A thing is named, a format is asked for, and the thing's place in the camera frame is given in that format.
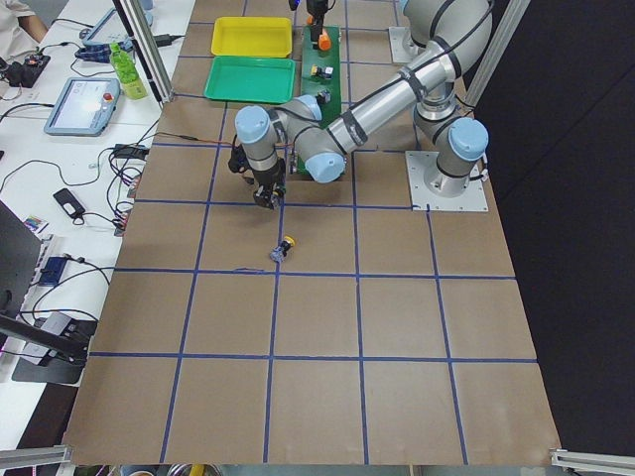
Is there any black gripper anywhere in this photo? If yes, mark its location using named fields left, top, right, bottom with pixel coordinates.
left=253, top=166, right=286, bottom=208

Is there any plain orange cylinder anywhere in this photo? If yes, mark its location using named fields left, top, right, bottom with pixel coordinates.
left=317, top=31, right=331, bottom=51

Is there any yellow push button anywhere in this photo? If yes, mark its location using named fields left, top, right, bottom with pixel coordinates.
left=269, top=235, right=296, bottom=263
left=310, top=64, right=333, bottom=80

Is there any green push button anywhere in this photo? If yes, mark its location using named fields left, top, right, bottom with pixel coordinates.
left=316, top=89, right=331, bottom=105
left=270, top=184, right=286, bottom=208

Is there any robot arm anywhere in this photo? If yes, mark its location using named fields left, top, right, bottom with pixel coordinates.
left=235, top=1, right=493, bottom=209
left=306, top=0, right=332, bottom=52

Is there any green conveyor belt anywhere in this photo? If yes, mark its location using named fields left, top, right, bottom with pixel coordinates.
left=289, top=26, right=345, bottom=183

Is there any green tray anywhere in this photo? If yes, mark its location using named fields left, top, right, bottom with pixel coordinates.
left=203, top=56, right=296, bottom=104

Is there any yellow tray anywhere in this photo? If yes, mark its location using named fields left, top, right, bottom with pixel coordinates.
left=210, top=17, right=293, bottom=58

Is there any black power adapter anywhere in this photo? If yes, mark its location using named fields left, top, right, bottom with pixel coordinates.
left=112, top=144, right=149, bottom=161

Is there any green tea bottle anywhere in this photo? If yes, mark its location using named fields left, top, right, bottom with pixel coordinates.
left=109, top=43, right=148, bottom=100

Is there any black phone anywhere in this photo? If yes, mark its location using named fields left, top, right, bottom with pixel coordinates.
left=53, top=188, right=85, bottom=219

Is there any teach pendant tablet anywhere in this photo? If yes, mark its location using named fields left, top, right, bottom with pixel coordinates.
left=44, top=77, right=120, bottom=137

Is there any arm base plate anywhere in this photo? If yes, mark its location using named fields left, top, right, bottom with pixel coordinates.
left=388, top=27, right=421, bottom=64
left=405, top=151, right=488, bottom=212

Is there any red power wire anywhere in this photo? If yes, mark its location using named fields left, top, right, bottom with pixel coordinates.
left=153, top=132, right=239, bottom=148

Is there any aluminium frame post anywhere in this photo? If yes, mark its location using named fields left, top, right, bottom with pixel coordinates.
left=112, top=0, right=174, bottom=104

